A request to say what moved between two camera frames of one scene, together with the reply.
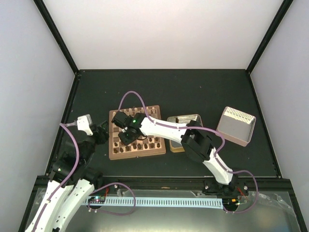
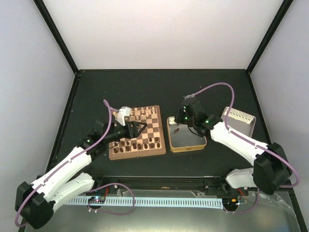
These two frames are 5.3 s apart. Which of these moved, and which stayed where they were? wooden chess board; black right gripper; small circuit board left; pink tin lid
Moved: black right gripper
Stayed: pink tin lid; wooden chess board; small circuit board left
